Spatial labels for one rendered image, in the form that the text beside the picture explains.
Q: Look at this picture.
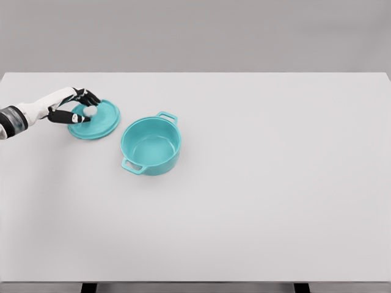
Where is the teal pot with handles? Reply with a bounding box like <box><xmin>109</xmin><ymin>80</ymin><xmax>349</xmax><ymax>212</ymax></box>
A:
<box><xmin>120</xmin><ymin>111</ymin><xmax>183</xmax><ymax>176</ymax></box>

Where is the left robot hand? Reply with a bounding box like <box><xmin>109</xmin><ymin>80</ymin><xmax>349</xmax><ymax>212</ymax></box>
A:
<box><xmin>34</xmin><ymin>87</ymin><xmax>101</xmax><ymax>125</ymax></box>

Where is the teal pot lid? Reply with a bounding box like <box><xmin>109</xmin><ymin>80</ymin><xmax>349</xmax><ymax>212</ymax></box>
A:
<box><xmin>67</xmin><ymin>99</ymin><xmax>121</xmax><ymax>141</ymax></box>

